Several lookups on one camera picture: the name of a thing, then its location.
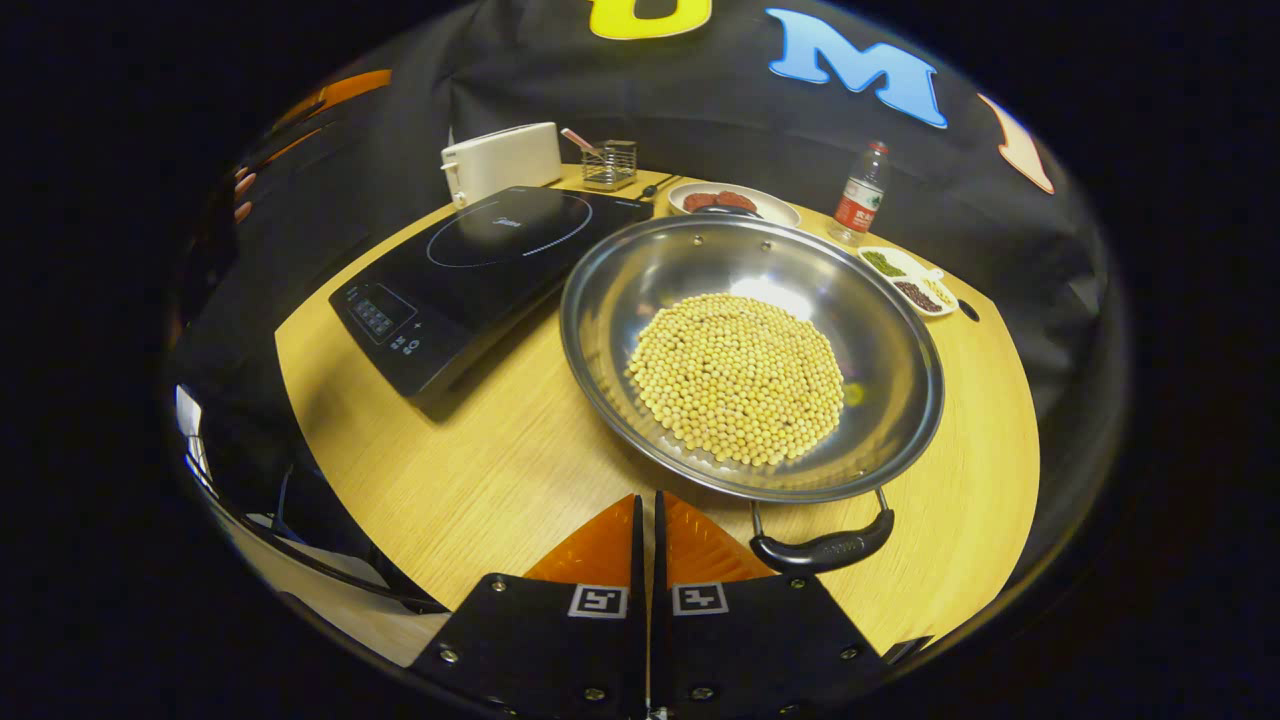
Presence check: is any clear plastic water bottle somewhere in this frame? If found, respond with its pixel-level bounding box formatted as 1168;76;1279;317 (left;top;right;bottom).
828;141;891;247

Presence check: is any wire mesh holder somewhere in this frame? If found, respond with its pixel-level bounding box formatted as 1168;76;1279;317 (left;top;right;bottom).
580;140;639;193

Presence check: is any white toaster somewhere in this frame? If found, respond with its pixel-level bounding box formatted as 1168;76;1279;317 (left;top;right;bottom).
440;122;564;209

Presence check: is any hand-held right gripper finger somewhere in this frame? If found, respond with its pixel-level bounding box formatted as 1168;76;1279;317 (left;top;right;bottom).
652;490;891;720
408;493;649;720

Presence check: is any black induction cooktop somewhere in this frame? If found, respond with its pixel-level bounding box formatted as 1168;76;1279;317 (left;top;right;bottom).
328;185;656;399

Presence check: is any black backdrop cloth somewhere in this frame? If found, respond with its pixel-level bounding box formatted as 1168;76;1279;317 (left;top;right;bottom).
165;0;1131;601

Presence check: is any steel pot with black handles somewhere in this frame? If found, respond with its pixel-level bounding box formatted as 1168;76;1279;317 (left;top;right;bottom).
558;205;946;578

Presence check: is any white round plate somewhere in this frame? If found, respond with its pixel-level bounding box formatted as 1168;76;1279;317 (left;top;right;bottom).
666;181;802;229

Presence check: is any pile of soybeans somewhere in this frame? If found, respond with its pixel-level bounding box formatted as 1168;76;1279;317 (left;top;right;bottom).
625;292;847;468

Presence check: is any white divided dish of beans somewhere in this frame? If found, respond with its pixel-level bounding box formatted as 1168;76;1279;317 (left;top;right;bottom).
858;246;959;319

